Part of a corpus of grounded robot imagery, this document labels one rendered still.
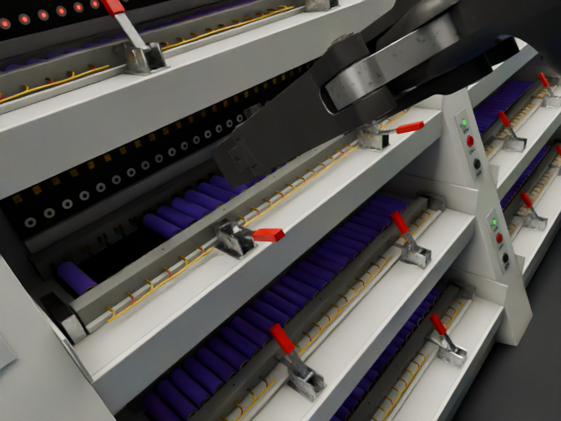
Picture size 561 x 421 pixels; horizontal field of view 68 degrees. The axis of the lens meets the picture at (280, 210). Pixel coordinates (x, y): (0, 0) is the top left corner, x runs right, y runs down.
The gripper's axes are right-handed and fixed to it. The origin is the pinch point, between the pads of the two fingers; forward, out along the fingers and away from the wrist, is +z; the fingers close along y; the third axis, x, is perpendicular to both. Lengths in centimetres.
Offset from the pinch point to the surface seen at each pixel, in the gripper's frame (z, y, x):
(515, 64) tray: 18, 80, -11
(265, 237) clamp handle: 10.8, 2.3, -7.1
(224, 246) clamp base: 18.2, 1.8, -6.7
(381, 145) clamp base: 16.1, 28.5, -7.5
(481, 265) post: 23, 46, -38
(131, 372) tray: 16.0, -12.3, -10.6
